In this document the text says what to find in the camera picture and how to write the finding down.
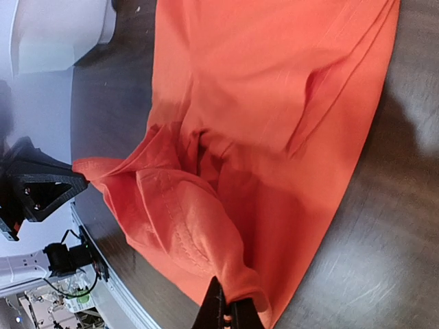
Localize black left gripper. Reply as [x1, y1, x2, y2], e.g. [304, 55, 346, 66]
[1, 136, 88, 241]

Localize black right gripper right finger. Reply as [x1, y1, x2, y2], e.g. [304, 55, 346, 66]
[231, 298, 264, 329]

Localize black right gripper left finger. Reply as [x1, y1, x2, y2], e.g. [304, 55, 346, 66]
[192, 277, 226, 329]

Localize orange t-shirt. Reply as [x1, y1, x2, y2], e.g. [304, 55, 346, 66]
[73, 1, 400, 328]

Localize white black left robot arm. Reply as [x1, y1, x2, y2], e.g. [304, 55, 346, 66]
[1, 137, 94, 296]

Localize white plastic laundry bin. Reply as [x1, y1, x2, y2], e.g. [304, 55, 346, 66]
[8, 1, 117, 76]

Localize green white packet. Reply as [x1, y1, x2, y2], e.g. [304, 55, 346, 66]
[64, 294, 95, 313]

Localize aluminium front rail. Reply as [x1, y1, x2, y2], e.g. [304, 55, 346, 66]
[71, 202, 160, 329]

